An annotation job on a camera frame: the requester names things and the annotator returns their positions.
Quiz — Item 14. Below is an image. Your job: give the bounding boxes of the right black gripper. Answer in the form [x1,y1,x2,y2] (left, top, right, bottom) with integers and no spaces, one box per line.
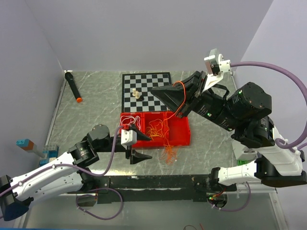
[151,69,242,131]

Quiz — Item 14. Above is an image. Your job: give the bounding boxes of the yellow cable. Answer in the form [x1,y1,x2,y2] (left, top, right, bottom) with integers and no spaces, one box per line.
[146,118,170,142]

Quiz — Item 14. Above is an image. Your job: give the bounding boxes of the red three-compartment bin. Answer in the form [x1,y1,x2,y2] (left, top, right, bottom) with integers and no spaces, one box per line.
[119,111,191,148]

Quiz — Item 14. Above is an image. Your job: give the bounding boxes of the orange cable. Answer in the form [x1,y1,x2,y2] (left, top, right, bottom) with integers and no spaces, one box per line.
[159,80,188,166]

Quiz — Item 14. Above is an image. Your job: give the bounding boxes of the white cable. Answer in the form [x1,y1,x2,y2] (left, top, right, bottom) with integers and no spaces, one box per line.
[120,115,142,127]

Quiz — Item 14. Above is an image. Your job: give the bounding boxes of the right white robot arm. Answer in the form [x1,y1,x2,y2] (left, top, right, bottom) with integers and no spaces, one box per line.
[151,71,307,191]

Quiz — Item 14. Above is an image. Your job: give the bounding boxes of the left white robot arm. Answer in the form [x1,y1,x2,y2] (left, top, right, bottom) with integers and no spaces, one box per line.
[0,124,151,221]

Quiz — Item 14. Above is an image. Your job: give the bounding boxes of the cream chess piece short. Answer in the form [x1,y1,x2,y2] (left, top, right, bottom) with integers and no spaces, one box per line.
[135,91,140,100]

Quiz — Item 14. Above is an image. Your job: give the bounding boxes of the black white chessboard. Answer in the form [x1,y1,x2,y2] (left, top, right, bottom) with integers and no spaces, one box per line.
[121,72,172,113]

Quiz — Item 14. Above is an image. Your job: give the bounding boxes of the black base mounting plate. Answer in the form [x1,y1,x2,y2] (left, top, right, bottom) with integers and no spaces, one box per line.
[75,174,237,202]

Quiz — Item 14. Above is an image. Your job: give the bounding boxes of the blue lego bricks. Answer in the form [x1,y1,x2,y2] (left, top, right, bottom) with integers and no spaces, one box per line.
[38,144,59,167]

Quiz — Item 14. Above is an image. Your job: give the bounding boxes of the white grey stand device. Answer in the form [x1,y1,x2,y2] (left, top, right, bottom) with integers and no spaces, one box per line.
[232,140,257,161]

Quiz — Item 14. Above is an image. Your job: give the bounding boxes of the green lego brick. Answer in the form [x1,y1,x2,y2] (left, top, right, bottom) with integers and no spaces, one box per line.
[237,160,249,166]

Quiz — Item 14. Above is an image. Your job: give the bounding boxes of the black marker orange cap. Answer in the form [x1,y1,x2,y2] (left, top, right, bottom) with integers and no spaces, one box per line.
[65,72,83,103]

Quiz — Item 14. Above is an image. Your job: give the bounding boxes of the blue brown toy block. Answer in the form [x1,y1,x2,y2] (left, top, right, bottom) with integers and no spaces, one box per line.
[16,139,45,158]

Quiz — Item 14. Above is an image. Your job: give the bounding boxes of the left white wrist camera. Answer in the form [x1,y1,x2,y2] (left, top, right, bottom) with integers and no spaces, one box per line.
[121,129,137,146]

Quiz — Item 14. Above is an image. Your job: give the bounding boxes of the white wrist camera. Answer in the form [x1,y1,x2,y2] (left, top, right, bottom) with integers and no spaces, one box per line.
[121,129,137,146]
[203,48,232,92]

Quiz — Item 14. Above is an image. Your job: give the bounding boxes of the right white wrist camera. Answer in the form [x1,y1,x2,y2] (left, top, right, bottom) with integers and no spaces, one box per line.
[203,48,232,92]

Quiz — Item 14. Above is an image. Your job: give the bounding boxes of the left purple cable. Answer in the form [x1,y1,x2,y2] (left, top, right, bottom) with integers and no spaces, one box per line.
[0,126,124,220]

